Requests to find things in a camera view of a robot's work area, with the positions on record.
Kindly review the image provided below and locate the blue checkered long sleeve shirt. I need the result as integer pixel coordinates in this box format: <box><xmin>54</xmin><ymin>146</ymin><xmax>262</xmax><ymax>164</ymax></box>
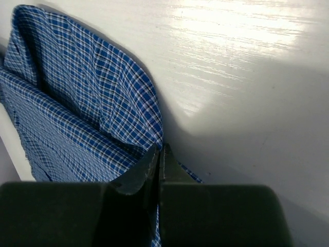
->
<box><xmin>0</xmin><ymin>4</ymin><xmax>204</xmax><ymax>247</ymax></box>

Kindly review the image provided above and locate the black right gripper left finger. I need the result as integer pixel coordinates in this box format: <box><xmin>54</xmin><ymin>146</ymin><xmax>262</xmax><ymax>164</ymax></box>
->
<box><xmin>1</xmin><ymin>145</ymin><xmax>159</xmax><ymax>246</ymax></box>

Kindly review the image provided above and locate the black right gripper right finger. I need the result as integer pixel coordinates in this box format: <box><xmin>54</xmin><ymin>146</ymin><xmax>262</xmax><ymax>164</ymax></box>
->
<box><xmin>159</xmin><ymin>145</ymin><xmax>293</xmax><ymax>246</ymax></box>

